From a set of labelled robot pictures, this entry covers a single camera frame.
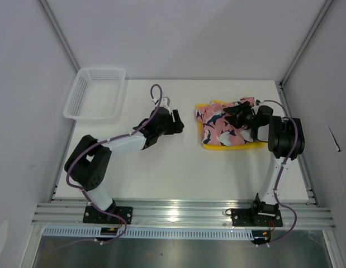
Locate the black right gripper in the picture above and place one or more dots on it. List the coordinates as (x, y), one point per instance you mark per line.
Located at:
(235, 109)

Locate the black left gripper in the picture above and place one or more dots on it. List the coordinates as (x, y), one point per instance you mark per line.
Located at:
(176, 127)

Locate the pink patterned shorts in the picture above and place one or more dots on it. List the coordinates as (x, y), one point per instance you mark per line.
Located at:
(217, 125)

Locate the yellow shorts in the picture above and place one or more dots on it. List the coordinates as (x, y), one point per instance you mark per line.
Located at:
(231, 147)

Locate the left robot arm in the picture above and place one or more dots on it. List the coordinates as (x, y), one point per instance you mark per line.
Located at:
(87, 165)

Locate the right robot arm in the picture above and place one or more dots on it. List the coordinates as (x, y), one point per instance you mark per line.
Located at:
(285, 139)

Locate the white tray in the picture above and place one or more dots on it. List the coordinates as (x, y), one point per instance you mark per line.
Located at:
(96, 95)

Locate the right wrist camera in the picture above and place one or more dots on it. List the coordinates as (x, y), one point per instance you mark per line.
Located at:
(258, 102)

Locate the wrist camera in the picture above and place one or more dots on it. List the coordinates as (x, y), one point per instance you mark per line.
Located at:
(258, 102)
(161, 102)

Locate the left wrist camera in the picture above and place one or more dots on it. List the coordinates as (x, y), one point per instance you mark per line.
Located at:
(161, 102)

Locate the right side table rail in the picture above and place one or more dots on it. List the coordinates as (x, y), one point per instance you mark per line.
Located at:
(301, 158)

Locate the aluminium mounting rail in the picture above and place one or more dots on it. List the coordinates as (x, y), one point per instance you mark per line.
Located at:
(175, 213)

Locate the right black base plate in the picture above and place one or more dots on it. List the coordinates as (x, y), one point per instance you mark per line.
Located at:
(248, 218)

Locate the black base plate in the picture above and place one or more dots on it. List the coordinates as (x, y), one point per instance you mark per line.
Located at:
(93, 216)
(248, 218)

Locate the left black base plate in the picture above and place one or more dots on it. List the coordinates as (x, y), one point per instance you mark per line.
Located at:
(93, 216)

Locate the right corner frame post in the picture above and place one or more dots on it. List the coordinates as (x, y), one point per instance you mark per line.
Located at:
(316, 25)

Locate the corner frame post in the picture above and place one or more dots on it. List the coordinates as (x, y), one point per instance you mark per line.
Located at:
(58, 33)
(316, 25)

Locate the slotted cable duct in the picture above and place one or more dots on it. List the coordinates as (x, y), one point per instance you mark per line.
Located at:
(158, 233)

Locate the left corner frame post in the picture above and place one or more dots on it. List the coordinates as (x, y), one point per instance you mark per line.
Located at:
(58, 33)

